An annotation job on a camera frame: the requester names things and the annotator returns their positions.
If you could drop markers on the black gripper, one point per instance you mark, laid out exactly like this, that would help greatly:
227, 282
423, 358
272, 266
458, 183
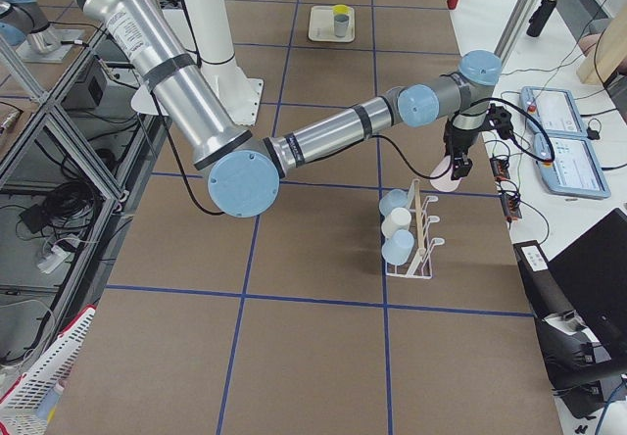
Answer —
456, 142

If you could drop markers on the pink plastic cup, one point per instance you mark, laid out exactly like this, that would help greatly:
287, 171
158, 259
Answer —
442, 176

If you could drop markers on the light blue plastic cup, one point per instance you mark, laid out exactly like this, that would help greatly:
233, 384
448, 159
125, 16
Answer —
396, 198

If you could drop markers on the pale cream plastic cup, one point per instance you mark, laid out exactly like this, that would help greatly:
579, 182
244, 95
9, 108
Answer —
398, 219

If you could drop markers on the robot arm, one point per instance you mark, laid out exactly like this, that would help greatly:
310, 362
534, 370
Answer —
243, 173

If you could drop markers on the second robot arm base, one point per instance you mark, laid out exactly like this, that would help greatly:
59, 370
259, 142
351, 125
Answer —
27, 29

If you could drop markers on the wooden rack dowel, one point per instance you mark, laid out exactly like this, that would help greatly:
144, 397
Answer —
414, 205

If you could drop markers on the grey plastic cup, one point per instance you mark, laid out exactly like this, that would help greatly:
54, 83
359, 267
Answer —
340, 25

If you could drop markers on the yellow plastic cup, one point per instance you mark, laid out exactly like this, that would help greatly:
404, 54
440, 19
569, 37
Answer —
341, 9

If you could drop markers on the upper blue teach pendant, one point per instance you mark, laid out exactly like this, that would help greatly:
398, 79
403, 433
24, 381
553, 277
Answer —
554, 109

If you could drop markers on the blue teach pendant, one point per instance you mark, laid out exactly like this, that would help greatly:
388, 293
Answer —
554, 109
570, 167

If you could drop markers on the lower blue teach pendant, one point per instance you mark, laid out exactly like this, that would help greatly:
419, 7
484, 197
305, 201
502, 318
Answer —
570, 167

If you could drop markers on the black cylinder bottle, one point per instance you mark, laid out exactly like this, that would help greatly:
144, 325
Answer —
540, 17

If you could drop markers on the cream plastic tray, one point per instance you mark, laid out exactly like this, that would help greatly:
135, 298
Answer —
321, 25

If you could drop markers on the white plastic basket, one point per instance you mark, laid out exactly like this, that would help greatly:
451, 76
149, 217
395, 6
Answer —
30, 404

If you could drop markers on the white wire cup rack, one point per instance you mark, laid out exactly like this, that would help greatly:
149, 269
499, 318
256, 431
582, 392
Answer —
425, 271

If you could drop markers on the aluminium frame post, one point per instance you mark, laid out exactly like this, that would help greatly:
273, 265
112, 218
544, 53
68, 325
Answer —
515, 25

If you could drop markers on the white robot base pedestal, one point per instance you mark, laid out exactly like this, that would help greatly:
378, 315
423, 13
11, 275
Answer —
215, 62

